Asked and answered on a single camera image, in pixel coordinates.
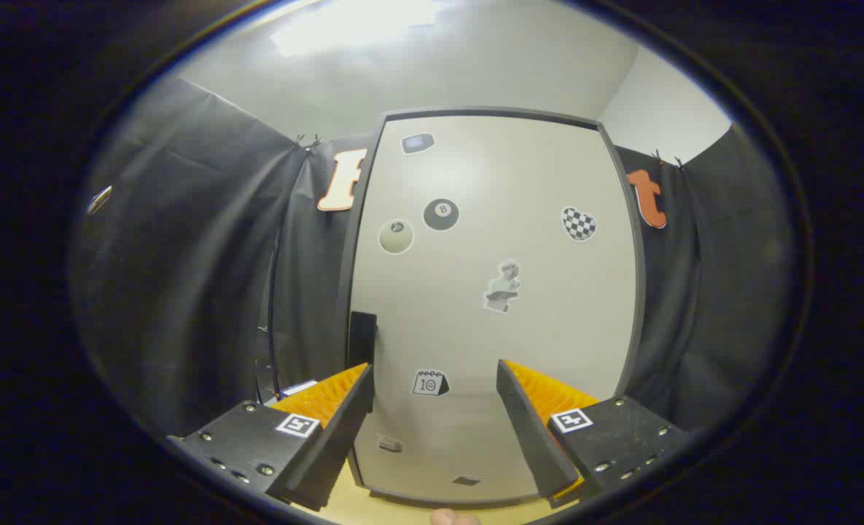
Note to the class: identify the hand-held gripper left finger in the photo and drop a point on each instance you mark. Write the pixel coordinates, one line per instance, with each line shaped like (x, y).
(337, 445)

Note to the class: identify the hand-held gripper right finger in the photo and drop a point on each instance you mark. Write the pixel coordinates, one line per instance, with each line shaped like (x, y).
(537, 445)

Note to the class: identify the dark grey cabinet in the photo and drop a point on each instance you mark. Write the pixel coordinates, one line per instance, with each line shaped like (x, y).
(351, 277)

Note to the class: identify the black backdrop cloth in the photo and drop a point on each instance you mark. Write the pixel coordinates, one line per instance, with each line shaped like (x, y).
(184, 255)

